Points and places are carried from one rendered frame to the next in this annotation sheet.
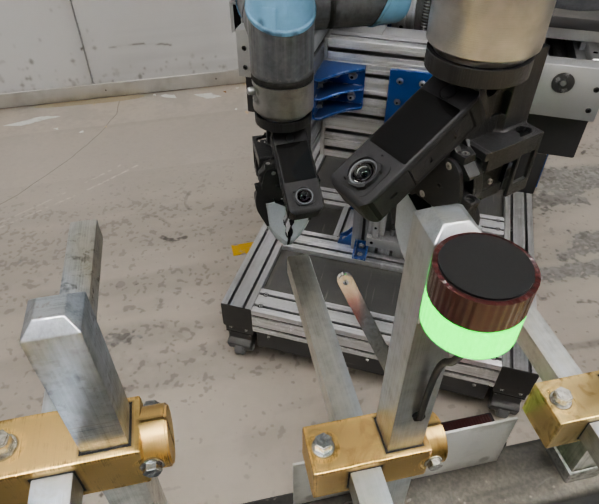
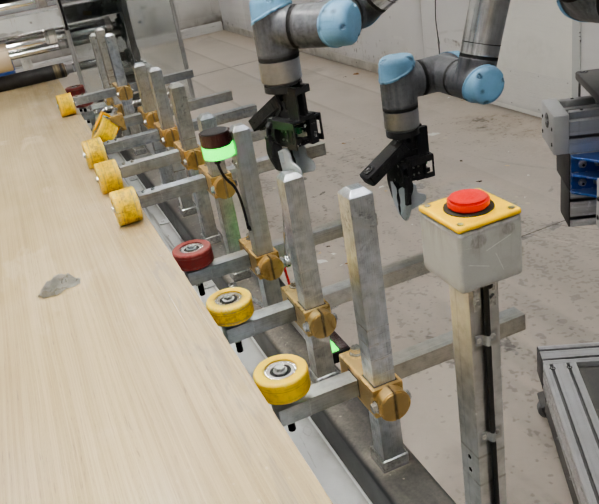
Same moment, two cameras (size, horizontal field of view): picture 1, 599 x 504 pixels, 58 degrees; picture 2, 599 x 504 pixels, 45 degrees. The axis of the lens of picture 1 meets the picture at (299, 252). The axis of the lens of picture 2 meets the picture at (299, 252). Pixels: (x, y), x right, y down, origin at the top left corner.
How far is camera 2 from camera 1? 147 cm
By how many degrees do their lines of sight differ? 69
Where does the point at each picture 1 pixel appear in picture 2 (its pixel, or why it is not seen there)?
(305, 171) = (381, 160)
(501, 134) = (287, 119)
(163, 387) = not seen: hidden behind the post
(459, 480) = (298, 341)
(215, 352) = (533, 400)
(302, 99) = (391, 121)
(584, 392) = not seen: hidden behind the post
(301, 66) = (388, 102)
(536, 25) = (264, 73)
